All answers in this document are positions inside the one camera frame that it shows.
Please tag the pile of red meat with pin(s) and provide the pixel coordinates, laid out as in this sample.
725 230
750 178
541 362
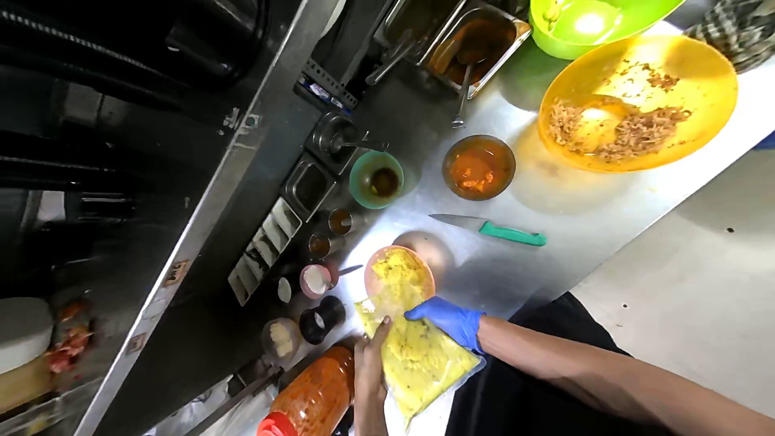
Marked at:
69 348

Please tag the lime green bowl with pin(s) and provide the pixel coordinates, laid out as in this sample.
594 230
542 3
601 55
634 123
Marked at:
563 45

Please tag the square steel container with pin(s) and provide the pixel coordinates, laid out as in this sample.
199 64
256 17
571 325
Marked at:
307 185

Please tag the small knife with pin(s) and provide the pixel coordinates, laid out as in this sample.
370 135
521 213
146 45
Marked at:
350 270

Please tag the round steel pot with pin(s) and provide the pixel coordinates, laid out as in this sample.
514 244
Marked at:
324 130

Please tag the pink bowl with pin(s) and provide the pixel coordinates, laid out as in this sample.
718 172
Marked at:
370 280

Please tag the steel ladle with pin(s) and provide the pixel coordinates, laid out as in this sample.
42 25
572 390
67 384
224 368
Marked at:
464 97
387 65

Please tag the person's right forearm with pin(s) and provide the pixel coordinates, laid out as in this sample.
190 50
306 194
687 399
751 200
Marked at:
596 362

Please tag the person's left fingers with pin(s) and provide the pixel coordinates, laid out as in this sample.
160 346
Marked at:
359 346

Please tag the large yellow bowl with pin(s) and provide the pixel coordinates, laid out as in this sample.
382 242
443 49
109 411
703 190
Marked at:
708 103

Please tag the translucent green bowl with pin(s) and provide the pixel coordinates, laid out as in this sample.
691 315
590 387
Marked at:
363 175

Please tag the checkered cloth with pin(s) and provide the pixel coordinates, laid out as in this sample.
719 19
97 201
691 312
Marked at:
735 30

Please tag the jar of orange sauce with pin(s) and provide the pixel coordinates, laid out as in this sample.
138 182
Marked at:
318 393

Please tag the white compartment tray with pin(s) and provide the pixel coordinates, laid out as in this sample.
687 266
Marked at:
265 249

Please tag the person's left forearm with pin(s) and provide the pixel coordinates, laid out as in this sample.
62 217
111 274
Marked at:
370 419

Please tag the pink cup of white powder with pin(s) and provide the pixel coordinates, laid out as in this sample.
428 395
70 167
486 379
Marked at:
316 281

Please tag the perforated metal rail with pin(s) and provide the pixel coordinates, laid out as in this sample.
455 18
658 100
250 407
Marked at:
332 83

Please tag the person's left hand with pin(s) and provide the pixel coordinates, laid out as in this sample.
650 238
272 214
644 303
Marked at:
370 375

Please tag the black cylindrical container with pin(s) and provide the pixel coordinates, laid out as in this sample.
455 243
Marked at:
310 327

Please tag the person's right thumb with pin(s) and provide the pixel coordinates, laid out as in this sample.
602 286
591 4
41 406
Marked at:
422 310

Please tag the large white round container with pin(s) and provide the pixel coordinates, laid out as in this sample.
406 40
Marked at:
23 333

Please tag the brown shredded food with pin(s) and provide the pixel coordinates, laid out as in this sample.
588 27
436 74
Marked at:
645 133

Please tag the person's left thumb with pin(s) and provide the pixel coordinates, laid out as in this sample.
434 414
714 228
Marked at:
381 335

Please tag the small steel cup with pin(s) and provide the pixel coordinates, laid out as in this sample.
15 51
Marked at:
340 221
319 245

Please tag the rectangular steel pan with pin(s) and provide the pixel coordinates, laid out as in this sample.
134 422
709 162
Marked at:
418 18

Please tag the clear bag of yellow food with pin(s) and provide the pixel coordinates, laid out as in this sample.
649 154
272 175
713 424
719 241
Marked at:
422 363

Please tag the person's right hand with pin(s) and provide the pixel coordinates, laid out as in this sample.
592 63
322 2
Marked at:
455 321

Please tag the yellow mashed food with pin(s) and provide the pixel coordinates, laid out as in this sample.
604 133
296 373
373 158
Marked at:
398 267

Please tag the steel shelf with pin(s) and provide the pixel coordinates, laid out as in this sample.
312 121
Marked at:
233 163

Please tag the bowl of pale pieces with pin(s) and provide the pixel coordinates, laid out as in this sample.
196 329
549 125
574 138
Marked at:
281 339

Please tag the person's body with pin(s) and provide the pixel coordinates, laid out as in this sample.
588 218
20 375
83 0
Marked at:
514 393

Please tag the small white bowl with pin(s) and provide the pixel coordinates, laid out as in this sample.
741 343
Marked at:
284 290

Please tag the bowl of orange sauce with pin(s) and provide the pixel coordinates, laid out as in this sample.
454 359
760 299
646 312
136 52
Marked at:
478 168

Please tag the steel pan of brown sauce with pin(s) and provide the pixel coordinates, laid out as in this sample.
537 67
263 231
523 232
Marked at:
493 36

